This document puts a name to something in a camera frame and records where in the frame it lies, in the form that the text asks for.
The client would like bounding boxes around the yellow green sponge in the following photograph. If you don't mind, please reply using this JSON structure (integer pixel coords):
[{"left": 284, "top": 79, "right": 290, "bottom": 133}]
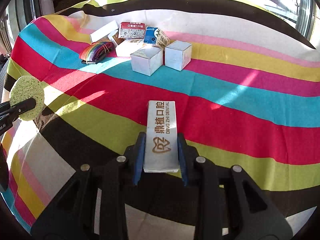
[{"left": 9, "top": 75, "right": 44, "bottom": 121}]

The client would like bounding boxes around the long orange white box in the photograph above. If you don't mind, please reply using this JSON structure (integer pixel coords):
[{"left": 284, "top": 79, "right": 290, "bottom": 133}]
[{"left": 143, "top": 100, "right": 179, "bottom": 173}]

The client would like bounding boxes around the blue white carton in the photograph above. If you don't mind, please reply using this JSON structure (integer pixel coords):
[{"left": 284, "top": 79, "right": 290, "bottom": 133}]
[{"left": 144, "top": 27, "right": 170, "bottom": 48}]

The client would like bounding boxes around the small white cube box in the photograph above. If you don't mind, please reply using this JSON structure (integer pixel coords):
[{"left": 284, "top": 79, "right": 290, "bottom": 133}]
[{"left": 164, "top": 40, "right": 193, "bottom": 71}]

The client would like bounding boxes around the striped multicolour blanket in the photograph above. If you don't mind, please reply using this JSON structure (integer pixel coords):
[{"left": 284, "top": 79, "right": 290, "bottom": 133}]
[{"left": 1, "top": 0, "right": 319, "bottom": 239}]

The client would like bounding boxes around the red white box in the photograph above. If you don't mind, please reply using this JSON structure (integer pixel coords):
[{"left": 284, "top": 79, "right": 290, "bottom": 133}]
[{"left": 118, "top": 22, "right": 146, "bottom": 39}]

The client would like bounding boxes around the rainbow strap roll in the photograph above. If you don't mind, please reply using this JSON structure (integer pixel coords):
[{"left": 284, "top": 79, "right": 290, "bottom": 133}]
[{"left": 79, "top": 41, "right": 116, "bottom": 65}]

